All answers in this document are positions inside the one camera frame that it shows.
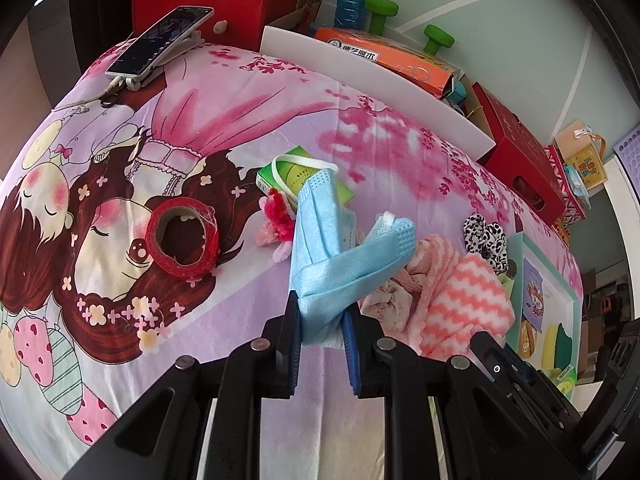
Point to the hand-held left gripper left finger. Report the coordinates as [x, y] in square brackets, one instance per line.
[290, 340]

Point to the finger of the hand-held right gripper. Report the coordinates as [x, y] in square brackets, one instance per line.
[522, 369]
[492, 360]

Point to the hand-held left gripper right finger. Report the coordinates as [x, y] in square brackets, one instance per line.
[350, 355]

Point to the green tissue packet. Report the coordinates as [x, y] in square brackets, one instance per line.
[567, 382]
[294, 176]

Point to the green yellow scouring sponge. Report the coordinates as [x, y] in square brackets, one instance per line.
[565, 345]

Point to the pale pink fuzzy cloth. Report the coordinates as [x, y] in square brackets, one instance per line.
[387, 305]

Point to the purple baby wipes packet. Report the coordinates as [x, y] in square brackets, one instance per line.
[535, 300]

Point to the pink white striped towel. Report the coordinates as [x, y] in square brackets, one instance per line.
[475, 290]

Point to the light green cloth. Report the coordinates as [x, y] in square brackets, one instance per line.
[507, 282]

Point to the blue face mask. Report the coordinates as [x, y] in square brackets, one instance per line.
[320, 260]

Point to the teal rimmed box lid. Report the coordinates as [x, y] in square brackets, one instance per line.
[557, 285]

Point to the leopard print scrunchie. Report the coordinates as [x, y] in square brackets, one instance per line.
[487, 240]

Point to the red tape roll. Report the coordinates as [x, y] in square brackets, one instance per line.
[160, 255]

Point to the red white patterned box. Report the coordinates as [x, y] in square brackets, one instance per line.
[567, 190]

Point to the light blue packet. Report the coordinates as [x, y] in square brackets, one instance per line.
[577, 182]

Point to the purple perforated basket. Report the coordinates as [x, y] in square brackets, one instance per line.
[630, 160]

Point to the red gift box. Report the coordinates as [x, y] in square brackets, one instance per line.
[515, 155]

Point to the teal round gadget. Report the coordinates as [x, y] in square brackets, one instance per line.
[459, 91]

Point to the white foam board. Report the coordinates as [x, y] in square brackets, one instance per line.
[350, 70]

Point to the orange cardboard box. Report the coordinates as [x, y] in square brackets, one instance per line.
[380, 55]

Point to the white phone stand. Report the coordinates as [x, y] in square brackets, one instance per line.
[195, 37]

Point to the green dumbbell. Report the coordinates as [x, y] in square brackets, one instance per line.
[440, 37]
[382, 10]

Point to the smartphone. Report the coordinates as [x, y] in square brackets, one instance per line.
[160, 40]

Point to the blue liquid plastic bottle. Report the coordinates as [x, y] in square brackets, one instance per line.
[350, 7]

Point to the dark red paper bag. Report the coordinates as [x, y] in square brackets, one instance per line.
[305, 0]

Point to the red felt handbag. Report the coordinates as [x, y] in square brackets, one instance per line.
[165, 5]

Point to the brown wooden cabinet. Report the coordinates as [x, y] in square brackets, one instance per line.
[40, 70]

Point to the black cabinet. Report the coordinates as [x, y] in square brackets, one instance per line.
[100, 0]

